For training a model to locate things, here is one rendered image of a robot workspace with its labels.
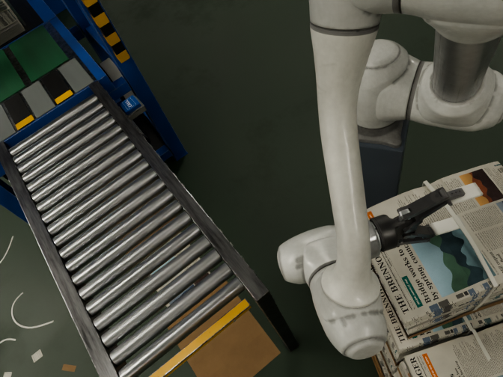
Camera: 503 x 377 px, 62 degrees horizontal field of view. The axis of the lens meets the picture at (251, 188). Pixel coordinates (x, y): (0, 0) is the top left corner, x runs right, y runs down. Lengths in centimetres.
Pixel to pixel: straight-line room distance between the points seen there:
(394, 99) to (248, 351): 140
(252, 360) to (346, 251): 145
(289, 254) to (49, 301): 197
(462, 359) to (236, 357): 115
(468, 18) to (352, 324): 48
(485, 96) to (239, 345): 153
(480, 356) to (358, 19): 91
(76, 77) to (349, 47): 177
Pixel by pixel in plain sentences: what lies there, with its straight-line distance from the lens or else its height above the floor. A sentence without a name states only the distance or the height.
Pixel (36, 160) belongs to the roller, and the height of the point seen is 79.
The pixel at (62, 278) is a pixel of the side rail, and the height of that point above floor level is 80.
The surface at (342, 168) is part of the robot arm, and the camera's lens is 69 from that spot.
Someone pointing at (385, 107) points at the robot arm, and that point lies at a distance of 117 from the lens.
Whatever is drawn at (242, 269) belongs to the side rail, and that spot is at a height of 80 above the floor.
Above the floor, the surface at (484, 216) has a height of 107.
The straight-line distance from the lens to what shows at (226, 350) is 214.
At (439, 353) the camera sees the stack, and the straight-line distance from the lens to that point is 124.
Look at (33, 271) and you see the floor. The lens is 282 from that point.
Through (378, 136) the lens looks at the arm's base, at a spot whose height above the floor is 102.
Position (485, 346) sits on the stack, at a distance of 127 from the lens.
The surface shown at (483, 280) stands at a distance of 105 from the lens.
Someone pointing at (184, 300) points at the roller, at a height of 80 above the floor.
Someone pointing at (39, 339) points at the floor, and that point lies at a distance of 263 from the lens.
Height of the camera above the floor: 203
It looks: 56 degrees down
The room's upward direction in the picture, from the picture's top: 22 degrees counter-clockwise
